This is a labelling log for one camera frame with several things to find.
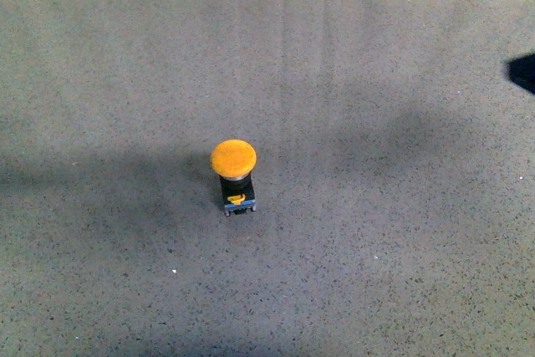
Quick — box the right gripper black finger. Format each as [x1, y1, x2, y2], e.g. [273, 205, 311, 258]
[507, 54, 535, 94]

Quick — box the yellow mushroom push button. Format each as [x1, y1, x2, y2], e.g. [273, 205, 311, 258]
[211, 139, 257, 217]

